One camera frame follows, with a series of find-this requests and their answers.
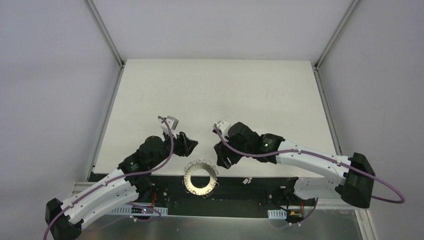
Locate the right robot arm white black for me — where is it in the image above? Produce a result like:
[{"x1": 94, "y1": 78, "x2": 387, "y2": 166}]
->
[{"x1": 212, "y1": 121, "x2": 376, "y2": 209}]

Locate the white slotted cable duct right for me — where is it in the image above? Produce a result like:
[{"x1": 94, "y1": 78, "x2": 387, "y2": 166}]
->
[{"x1": 267, "y1": 209, "x2": 287, "y2": 220}]

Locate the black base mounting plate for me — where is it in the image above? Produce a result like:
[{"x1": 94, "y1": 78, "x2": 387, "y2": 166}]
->
[{"x1": 127, "y1": 175, "x2": 316, "y2": 218}]

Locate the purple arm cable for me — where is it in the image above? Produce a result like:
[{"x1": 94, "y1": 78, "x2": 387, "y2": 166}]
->
[
  {"x1": 43, "y1": 115, "x2": 176, "y2": 240},
  {"x1": 213, "y1": 123, "x2": 406, "y2": 205}
]

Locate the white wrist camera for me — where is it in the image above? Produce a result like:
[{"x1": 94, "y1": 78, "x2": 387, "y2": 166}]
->
[
  {"x1": 212, "y1": 120, "x2": 232, "y2": 138},
  {"x1": 158, "y1": 116, "x2": 179, "y2": 139}
]

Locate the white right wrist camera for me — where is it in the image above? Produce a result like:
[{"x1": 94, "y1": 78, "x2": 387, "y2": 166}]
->
[{"x1": 212, "y1": 120, "x2": 232, "y2": 138}]

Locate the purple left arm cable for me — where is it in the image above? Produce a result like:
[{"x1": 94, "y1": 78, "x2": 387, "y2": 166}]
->
[{"x1": 43, "y1": 115, "x2": 176, "y2": 240}]

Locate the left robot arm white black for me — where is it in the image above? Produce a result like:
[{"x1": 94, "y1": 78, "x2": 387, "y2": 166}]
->
[{"x1": 43, "y1": 132, "x2": 199, "y2": 240}]

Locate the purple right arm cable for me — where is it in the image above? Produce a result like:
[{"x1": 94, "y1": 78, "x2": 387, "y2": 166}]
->
[{"x1": 213, "y1": 123, "x2": 406, "y2": 205}]

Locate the white slotted cable duct left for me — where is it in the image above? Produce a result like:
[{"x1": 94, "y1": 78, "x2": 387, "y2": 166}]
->
[{"x1": 107, "y1": 204, "x2": 168, "y2": 217}]

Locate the white slotted cable duct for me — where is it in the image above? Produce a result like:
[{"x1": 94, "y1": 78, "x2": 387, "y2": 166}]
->
[
  {"x1": 107, "y1": 204, "x2": 168, "y2": 217},
  {"x1": 267, "y1": 209, "x2": 287, "y2": 220}
]

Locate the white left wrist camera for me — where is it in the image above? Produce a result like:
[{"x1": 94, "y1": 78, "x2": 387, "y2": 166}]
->
[{"x1": 158, "y1": 116, "x2": 179, "y2": 139}]

